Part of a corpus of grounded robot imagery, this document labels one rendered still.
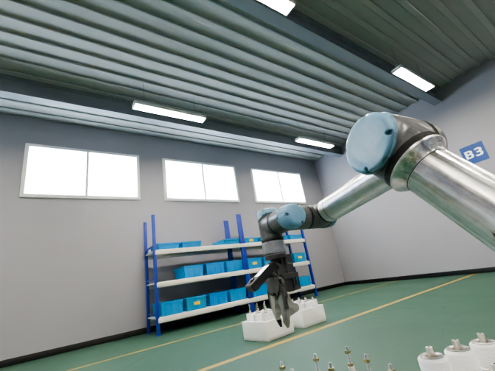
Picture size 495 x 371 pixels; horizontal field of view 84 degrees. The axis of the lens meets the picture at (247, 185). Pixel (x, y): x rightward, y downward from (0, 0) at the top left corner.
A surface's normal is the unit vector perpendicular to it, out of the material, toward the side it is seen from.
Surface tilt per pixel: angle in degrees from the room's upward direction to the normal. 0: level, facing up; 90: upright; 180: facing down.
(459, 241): 90
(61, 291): 90
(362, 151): 84
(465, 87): 90
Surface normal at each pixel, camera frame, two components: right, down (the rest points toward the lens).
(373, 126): -0.94, -0.04
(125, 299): 0.54, -0.35
